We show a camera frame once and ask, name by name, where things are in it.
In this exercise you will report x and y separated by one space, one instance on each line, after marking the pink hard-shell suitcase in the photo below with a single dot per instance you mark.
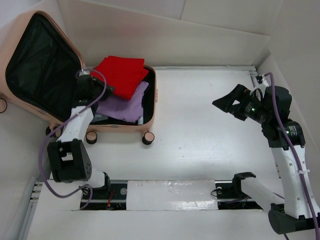
38 67

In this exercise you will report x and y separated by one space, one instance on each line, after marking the white tissue packet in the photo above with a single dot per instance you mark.
99 118

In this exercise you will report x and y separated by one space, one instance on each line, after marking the red cloth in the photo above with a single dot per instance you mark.
122 73

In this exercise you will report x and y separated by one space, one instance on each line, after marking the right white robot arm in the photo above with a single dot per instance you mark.
294 212

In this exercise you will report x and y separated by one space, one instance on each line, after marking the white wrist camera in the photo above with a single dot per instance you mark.
84 72
260 89

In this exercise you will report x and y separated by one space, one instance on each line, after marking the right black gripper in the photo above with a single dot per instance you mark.
239 93

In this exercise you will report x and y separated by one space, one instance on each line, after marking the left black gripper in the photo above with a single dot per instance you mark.
108 91

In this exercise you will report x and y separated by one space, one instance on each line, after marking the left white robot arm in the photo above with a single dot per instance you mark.
68 157

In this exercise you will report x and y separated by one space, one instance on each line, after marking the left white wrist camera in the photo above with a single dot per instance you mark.
84 72

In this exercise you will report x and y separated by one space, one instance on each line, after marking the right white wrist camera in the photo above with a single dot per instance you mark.
260 89

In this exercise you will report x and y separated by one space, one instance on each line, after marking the purple cloth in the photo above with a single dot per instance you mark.
124 110

